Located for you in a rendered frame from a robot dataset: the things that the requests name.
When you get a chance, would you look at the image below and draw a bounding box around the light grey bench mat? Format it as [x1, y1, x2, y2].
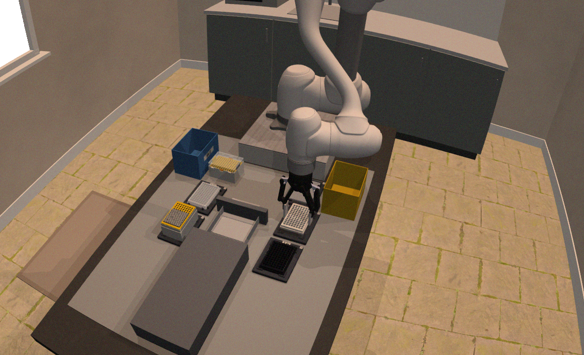
[68, 162, 374, 355]

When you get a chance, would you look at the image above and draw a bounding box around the blue open-top bin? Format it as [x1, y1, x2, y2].
[172, 128, 219, 180]

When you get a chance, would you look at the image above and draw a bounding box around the black multiwell plate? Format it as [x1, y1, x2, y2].
[259, 240, 297, 275]

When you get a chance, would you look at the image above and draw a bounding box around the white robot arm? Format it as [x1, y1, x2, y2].
[266, 0, 384, 176]

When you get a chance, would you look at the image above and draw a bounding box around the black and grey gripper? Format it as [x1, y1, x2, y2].
[277, 171, 321, 226]

